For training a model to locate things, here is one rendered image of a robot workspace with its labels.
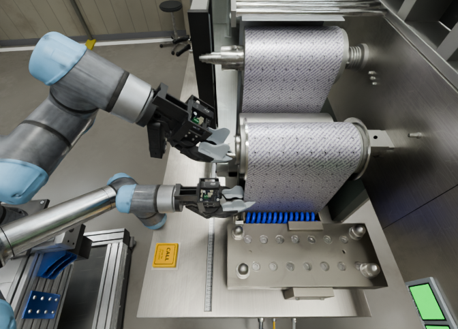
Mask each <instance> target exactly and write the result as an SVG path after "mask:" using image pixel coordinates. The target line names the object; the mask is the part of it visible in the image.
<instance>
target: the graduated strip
mask: <svg viewBox="0 0 458 329"><path fill-rule="evenodd" d="M216 170H217V164H215V163H212V170H211V178H217V173H215V171H216ZM214 242H215V217H214V218H209V233H208V246H207V271H206V284H205V297H204V312H212V298H213V261H214Z"/></svg>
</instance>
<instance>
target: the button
mask: <svg viewBox="0 0 458 329"><path fill-rule="evenodd" d="M178 250H179V244H178V243H156V247H155V253H154V258H153V264H152V267H154V268H176V267H177V256H178Z"/></svg>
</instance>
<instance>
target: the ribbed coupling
mask: <svg viewBox="0 0 458 329"><path fill-rule="evenodd" d="M368 56H369V49H368V46H367V44H358V45H357V46H356V47H355V46H354V47H353V46H351V47H350V46H349V48H348V58H347V61H346V66H345V68H344V69H351V70H352V71H353V72H359V71H361V70H362V69H363V68H364V66H365V65H366V62H367V60H368Z"/></svg>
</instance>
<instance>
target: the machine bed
mask: <svg viewBox="0 0 458 329"><path fill-rule="evenodd" d="M215 75H216V88H217V113H218V129H220V128H222V127H226V128H228V129H229V130H230V134H229V135H228V137H227V138H226V140H225V142H224V143H225V144H228V143H229V142H234V141H235V138H234V136H235V133H236V103H237V84H238V71H222V65H215ZM191 95H194V96H196V97H197V98H199V96H198V87H197V81H196V72H195V66H194V57H193V54H190V53H189V57H188V61H187V67H186V71H185V77H184V81H183V88H182V91H181V98H180V100H181V101H182V102H184V103H185V102H186V101H187V100H188V98H189V97H190V96H191ZM211 170H212V163H207V162H199V161H194V160H192V159H190V158H188V157H187V156H185V155H183V154H180V151H179V150H177V149H176V148H175V147H171V145H170V152H169V156H168V162H167V166H166V172H165V176H164V182H163V185H167V184H170V185H175V184H176V183H181V185H182V186H197V183H199V178H211ZM320 214H321V218H322V223H343V222H342V221H332V219H331V215H330V212H329V208H328V205H327V206H325V207H324V208H323V209H322V210H321V211H320ZM228 223H233V216H230V217H227V218H223V219H221V218H215V242H214V261H213V298H212V312H204V297H205V284H206V271H207V246H208V233H209V219H205V218H204V217H202V216H200V215H198V214H196V213H194V212H193V211H191V210H189V209H187V208H186V207H185V206H184V207H183V211H182V212H175V213H167V220H166V222H165V224H164V225H163V226H162V227H160V228H158V229H155V230H153V237H152V241H151V247H150V251H149V257H148V261H147V267H146V271H145V275H144V281H143V285H142V291H141V295H140V302H139V305H138V312H137V316H136V317H372V316H371V311H370V309H369V305H368V302H367V299H366V296H365V292H364V290H363V289H334V290H333V291H334V295H335V297H331V298H325V299H324V300H285V294H284V292H285V291H287V290H288V289H227V231H228ZM157 242H181V250H180V256H179V267H178V270H151V268H152V264H153V257H154V253H155V246H156V243H157Z"/></svg>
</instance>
